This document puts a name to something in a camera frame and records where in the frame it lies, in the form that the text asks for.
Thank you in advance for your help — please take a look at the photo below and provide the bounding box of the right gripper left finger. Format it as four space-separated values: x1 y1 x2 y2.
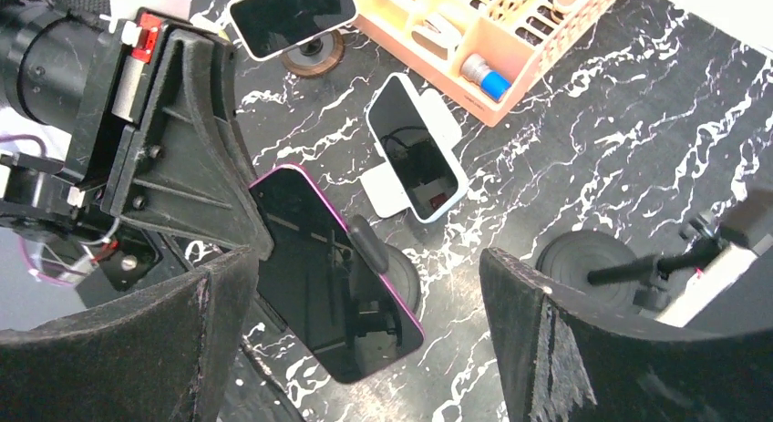
1 247 259 421

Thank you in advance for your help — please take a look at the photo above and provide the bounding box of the black tall phone stand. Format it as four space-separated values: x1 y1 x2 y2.
535 213 730 313

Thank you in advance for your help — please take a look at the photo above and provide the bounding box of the grey bottle blue cap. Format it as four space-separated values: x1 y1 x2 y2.
460 54 511 102

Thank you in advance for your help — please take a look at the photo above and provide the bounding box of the black round-base phone stand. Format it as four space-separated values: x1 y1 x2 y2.
346 214 422 315

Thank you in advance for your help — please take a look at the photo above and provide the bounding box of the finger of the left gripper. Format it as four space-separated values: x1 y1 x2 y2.
101 28 273 260

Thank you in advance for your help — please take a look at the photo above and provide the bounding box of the magenta-edged black smartphone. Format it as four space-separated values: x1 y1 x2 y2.
249 165 425 384

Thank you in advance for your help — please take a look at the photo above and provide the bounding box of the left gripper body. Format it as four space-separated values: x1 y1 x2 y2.
1 2 160 292

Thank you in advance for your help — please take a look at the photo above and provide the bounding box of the orange plastic file organizer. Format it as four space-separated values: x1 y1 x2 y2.
354 0 616 127

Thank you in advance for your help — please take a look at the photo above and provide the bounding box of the white stapler in organizer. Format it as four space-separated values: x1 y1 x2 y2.
411 12 463 60

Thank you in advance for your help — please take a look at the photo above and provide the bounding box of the blue-edged smartphone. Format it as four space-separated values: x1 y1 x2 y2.
365 72 470 225

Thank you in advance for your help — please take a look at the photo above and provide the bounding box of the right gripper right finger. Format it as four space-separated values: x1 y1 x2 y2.
479 248 772 421

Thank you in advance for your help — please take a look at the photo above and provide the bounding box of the pink-cased tall smartphone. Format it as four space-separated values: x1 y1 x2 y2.
655 189 772 334

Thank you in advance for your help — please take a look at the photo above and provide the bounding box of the pink-cased left smartphone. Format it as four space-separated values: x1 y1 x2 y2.
226 0 357 61

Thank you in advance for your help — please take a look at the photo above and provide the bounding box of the white folding phone stand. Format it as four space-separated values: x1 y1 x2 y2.
360 88 469 224

